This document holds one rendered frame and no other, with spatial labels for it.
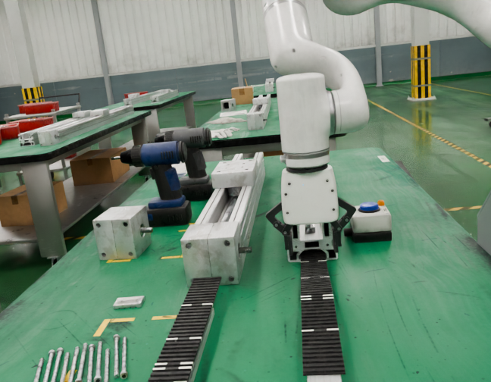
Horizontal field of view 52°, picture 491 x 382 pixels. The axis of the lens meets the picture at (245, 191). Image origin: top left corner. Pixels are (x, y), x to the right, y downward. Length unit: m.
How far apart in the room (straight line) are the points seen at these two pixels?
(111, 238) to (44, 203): 2.22
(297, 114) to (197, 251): 0.31
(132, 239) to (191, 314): 0.39
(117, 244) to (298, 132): 0.51
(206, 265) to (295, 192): 0.22
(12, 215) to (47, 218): 0.57
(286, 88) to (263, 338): 0.40
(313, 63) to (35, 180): 2.59
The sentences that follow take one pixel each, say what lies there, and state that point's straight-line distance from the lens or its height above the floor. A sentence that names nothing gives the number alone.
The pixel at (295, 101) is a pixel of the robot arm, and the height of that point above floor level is 1.11.
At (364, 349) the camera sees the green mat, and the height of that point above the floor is 0.78.
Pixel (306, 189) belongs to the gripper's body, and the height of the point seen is 0.95.
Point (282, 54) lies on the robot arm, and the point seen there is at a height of 1.18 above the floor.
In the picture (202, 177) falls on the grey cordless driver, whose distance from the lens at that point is 1.56.
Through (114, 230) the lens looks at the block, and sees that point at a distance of 1.16.
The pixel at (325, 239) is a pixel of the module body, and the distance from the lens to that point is 1.02.
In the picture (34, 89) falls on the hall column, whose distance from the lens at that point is 12.17.
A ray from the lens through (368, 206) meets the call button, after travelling 1.11.
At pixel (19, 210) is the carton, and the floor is 0.34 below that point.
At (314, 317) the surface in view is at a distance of 0.76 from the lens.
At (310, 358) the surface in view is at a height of 0.81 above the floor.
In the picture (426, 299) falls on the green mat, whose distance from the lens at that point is 0.88.
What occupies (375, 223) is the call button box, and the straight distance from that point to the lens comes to 1.10.
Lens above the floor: 1.18
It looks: 14 degrees down
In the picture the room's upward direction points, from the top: 6 degrees counter-clockwise
